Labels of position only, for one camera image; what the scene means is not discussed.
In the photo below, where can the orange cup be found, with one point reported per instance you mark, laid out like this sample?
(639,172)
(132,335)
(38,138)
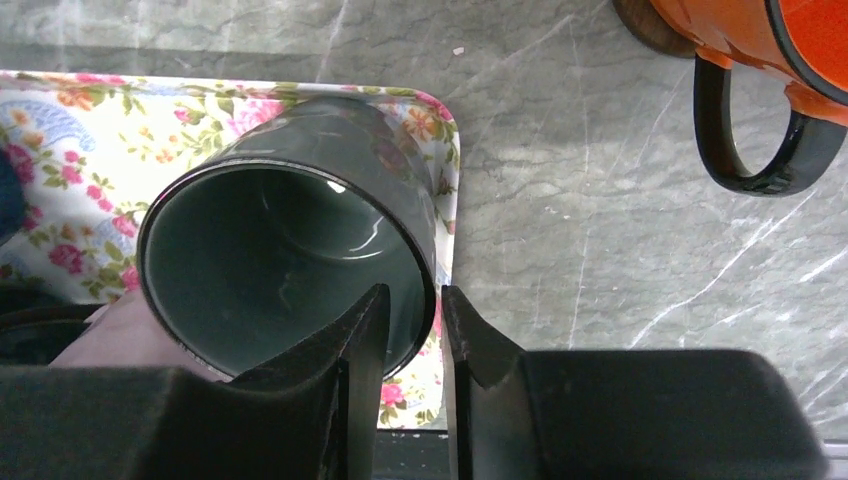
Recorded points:
(801,43)

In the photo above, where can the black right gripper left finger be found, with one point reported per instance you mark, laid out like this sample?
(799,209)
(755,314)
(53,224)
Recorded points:
(309,413)

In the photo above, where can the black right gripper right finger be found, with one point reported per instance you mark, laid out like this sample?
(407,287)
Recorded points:
(616,414)

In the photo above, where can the dark blue cup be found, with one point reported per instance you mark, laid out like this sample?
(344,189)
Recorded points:
(13,205)

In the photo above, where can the lilac cup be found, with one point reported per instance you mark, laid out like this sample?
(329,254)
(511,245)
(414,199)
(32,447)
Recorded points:
(125,333)

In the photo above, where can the floral serving tray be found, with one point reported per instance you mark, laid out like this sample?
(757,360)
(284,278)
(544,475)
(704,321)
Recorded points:
(93,152)

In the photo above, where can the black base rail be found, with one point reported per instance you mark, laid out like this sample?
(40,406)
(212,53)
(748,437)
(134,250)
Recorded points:
(417,454)

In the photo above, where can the grey green cup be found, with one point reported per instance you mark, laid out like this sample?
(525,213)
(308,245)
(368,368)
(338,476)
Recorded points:
(284,229)

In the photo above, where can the dark green cup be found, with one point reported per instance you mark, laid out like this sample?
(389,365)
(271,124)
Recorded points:
(36,326)

